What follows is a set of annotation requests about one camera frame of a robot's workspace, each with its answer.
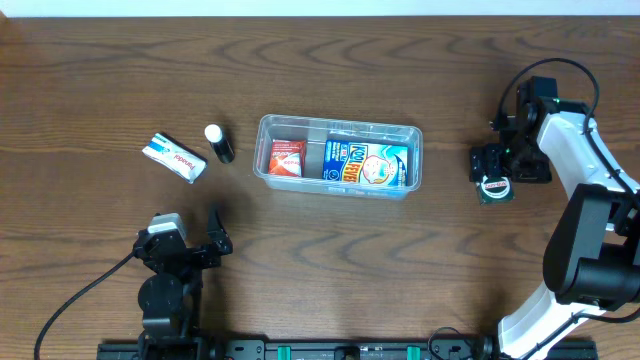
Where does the green Zam-Buk box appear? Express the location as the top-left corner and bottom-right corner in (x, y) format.
(475, 176), (514, 205)

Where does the orange Panadol box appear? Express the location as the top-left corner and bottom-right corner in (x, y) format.
(268, 140), (306, 177)

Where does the blue Kool Fever box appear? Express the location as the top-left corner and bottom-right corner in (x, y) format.
(322, 140), (408, 187)

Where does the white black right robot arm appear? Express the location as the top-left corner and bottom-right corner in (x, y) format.
(470, 95), (639, 359)

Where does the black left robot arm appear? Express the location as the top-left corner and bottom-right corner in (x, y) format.
(133, 207), (233, 340)

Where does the clear plastic container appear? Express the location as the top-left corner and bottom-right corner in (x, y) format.
(253, 114), (423, 199)

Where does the white Panadol box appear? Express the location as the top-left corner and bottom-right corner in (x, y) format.
(142, 133), (207, 184)

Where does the dark bottle white cap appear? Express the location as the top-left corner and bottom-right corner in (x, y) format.
(204, 124), (235, 164)

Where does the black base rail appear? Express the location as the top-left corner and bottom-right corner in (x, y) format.
(96, 337), (600, 360)

